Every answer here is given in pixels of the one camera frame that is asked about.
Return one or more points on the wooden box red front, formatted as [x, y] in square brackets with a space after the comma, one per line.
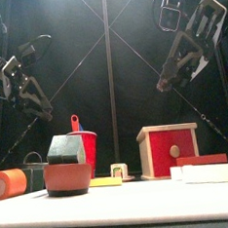
[168, 150]

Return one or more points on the small metal pot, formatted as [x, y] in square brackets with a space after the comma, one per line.
[34, 164]

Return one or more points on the red toy block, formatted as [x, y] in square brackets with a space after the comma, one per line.
[201, 159]

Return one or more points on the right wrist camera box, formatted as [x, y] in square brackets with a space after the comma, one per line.
[169, 16]

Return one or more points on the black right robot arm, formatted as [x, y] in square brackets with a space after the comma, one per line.
[225, 41]

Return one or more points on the red toy spatula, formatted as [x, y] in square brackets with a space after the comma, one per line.
[75, 122]

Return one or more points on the dark green sushi piece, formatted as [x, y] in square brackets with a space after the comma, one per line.
[65, 149]

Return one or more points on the terracotta toy bowl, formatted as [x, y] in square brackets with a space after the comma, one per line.
[68, 178]

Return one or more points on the white toy block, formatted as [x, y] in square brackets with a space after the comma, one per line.
[206, 173]

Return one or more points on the white sushi roll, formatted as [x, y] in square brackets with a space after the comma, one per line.
[119, 170]

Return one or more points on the blue toy utensil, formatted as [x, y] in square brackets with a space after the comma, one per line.
[81, 127]

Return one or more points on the orange toy roll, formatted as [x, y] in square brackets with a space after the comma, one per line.
[9, 183]

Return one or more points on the white cutting board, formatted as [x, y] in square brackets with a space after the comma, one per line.
[120, 206]

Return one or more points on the pink toy tray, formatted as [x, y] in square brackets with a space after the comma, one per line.
[128, 178]

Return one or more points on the vertical metal frame pole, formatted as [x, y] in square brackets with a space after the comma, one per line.
[110, 70]

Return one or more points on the yellow toy block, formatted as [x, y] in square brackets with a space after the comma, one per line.
[105, 182]

